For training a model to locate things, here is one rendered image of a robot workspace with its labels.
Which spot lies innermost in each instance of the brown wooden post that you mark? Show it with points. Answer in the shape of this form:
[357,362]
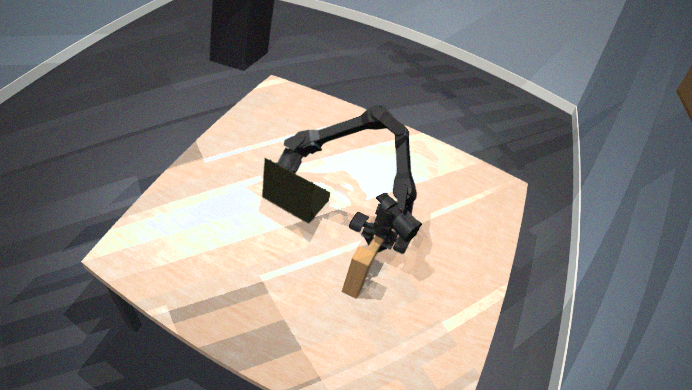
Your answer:
[357,271]

